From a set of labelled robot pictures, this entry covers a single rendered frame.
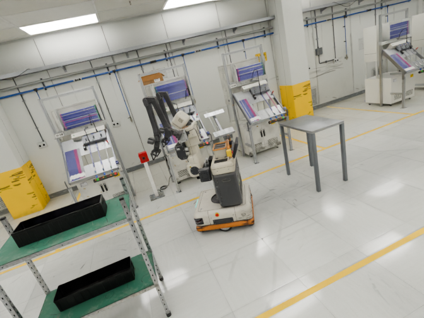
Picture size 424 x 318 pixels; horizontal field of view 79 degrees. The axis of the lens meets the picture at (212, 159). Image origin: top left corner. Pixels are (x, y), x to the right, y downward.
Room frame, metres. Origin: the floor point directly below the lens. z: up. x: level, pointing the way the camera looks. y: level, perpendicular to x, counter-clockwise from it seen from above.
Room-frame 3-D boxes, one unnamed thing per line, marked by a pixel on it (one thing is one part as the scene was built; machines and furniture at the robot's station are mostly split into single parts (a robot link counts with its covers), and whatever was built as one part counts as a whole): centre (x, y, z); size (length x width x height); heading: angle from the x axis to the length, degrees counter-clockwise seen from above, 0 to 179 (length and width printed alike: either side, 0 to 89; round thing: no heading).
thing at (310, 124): (3.15, -1.33, 0.40); 0.70 x 0.45 x 0.80; 13
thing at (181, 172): (4.49, 0.45, 0.31); 0.70 x 0.65 x 0.62; 105
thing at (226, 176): (2.73, -0.10, 0.59); 0.55 x 0.34 x 0.83; 169
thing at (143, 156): (3.86, 1.03, 0.39); 0.24 x 0.24 x 0.78; 15
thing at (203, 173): (2.72, 0.17, 0.68); 0.28 x 0.27 x 0.25; 169
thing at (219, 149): (2.72, -0.12, 0.87); 0.23 x 0.15 x 0.11; 169
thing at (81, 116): (4.15, 1.86, 0.95); 1.35 x 0.82 x 1.90; 15
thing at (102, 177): (3.96, 1.80, 0.66); 1.01 x 0.73 x 1.31; 15
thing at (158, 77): (4.65, 0.54, 1.82); 0.68 x 0.30 x 0.20; 105
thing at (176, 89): (4.39, 0.36, 1.52); 0.51 x 0.13 x 0.27; 105
